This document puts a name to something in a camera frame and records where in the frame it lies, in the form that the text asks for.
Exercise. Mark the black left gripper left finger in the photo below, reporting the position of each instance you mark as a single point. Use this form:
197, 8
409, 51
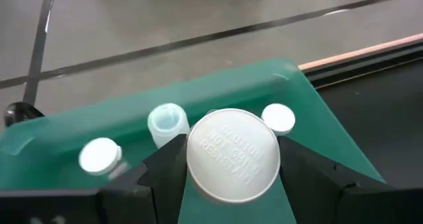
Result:
158, 191

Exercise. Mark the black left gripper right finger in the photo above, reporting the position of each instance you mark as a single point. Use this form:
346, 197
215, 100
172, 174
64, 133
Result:
317, 191

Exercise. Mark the translucent white plastic bottle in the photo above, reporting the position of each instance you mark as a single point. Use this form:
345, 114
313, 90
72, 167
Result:
167, 125

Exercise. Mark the clear bottle small white cap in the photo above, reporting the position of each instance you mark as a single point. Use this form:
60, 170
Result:
278, 118
99, 156

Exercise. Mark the white bottle wide embossed cap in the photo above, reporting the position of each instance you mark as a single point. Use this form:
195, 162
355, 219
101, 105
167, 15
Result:
233, 154

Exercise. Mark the teal plastic bin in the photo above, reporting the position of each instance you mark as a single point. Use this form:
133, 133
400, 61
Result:
231, 92

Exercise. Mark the black table mat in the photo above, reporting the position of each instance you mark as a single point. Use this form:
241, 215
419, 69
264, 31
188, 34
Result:
380, 128

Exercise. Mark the black clamp knob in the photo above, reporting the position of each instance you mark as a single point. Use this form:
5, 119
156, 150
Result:
20, 113

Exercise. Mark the black aluminium table frame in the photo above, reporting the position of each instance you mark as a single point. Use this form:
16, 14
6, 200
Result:
363, 67

